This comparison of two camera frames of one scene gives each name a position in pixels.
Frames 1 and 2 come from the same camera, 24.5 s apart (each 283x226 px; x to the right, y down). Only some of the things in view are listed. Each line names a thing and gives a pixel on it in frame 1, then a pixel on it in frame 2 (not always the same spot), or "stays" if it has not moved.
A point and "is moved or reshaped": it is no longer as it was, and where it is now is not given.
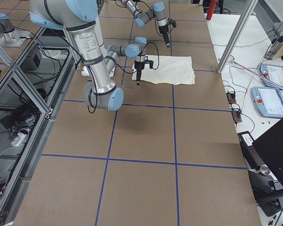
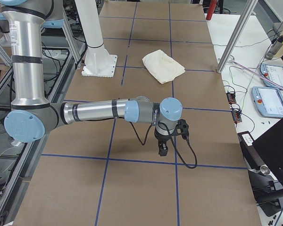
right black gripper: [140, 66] → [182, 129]
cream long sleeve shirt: [172, 70] is moved or reshaped
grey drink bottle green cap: [276, 46] stays
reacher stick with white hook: [232, 59] stays
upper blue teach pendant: [277, 74] stays
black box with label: [253, 159] stays
